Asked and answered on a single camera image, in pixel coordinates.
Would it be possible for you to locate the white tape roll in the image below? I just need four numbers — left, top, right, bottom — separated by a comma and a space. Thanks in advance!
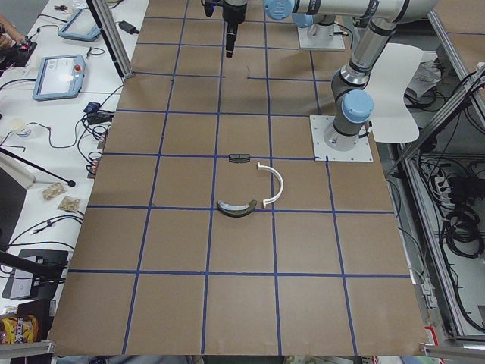
8, 118, 32, 138

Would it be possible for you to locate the blue teach pendant far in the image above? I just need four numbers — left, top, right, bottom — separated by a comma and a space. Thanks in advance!
58, 8, 100, 42

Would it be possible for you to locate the green brake shoe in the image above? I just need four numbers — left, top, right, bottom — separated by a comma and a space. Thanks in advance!
217, 199, 258, 218

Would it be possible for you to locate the blue teach pendant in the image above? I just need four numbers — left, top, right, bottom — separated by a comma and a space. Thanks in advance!
33, 55, 86, 102
58, 8, 100, 42

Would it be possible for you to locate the blue teach pendant near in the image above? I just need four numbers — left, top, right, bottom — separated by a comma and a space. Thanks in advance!
33, 55, 86, 102

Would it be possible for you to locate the black power adapter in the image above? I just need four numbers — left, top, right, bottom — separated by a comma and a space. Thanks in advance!
118, 20, 139, 34

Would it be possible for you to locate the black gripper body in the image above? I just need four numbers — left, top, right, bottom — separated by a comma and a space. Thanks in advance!
223, 13, 239, 52

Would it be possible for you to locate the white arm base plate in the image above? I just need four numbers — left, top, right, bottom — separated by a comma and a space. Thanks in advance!
298, 24, 346, 52
309, 115, 373, 162

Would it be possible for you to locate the white curved plastic part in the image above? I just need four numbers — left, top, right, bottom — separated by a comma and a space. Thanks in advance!
257, 162, 285, 209

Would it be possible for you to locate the orange snack bag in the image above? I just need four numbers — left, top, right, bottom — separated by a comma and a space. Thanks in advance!
1, 314, 39, 344

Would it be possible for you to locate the white plastic chair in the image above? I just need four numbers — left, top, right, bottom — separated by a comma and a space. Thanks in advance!
365, 43, 423, 143

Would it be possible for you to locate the aluminium frame post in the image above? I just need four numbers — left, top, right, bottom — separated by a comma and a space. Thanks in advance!
86, 0, 133, 80

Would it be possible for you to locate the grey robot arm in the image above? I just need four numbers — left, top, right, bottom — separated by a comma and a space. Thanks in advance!
222, 0, 248, 58
264, 0, 438, 152

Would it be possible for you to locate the black brake pad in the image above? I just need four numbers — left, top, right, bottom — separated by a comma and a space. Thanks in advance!
228, 153, 251, 164

